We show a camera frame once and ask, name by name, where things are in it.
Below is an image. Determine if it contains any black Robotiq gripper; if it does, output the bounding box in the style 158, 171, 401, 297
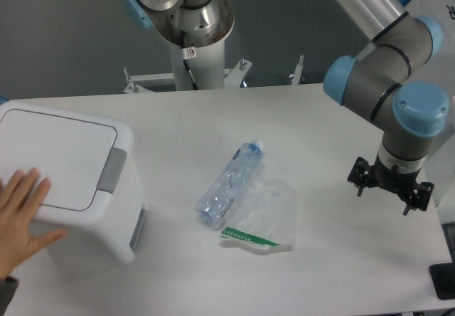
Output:
347, 157, 434, 216

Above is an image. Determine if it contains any white push-lid trash can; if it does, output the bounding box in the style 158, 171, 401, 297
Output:
1, 101, 149, 264

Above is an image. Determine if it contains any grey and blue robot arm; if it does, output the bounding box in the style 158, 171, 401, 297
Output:
122, 0, 449, 211

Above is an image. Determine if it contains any bare human hand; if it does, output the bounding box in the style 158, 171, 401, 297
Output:
1, 168, 67, 280

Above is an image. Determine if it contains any black device at table edge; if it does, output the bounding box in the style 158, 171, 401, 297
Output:
429, 263, 454, 300

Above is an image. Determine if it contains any clear plastic bag green strip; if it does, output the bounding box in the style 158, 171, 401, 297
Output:
218, 178, 296, 253

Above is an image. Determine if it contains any crushed clear plastic bottle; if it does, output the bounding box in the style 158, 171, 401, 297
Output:
195, 139, 264, 228

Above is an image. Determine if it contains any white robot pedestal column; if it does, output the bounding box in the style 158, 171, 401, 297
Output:
152, 0, 235, 91

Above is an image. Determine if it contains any white metal base frame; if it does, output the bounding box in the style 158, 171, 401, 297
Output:
122, 54, 306, 94

